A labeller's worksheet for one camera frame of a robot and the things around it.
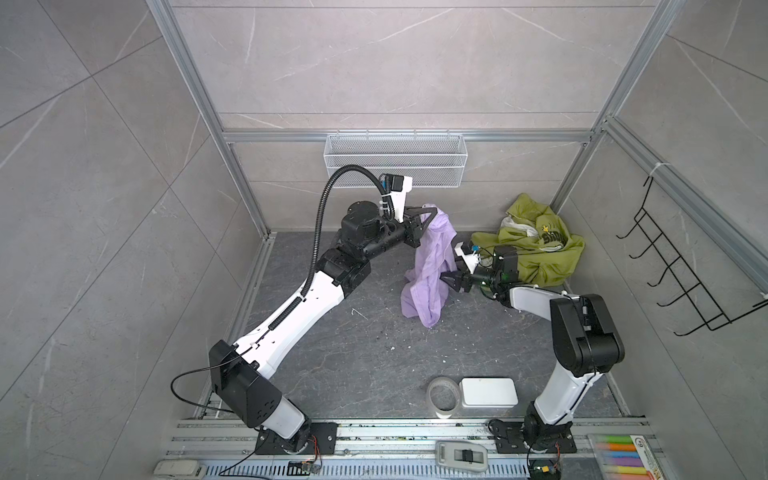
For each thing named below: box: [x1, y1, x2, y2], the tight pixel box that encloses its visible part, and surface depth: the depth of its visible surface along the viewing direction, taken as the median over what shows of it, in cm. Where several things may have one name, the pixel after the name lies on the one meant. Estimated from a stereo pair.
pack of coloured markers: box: [588, 434, 671, 480], surface depth 71 cm
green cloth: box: [471, 193, 585, 288], surface depth 103 cm
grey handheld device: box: [435, 440, 488, 471], surface depth 70 cm
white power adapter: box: [153, 459, 207, 479], surface depth 69 cm
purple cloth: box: [400, 204, 458, 329], surface depth 80 cm
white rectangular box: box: [459, 377, 518, 408], surface depth 78 cm
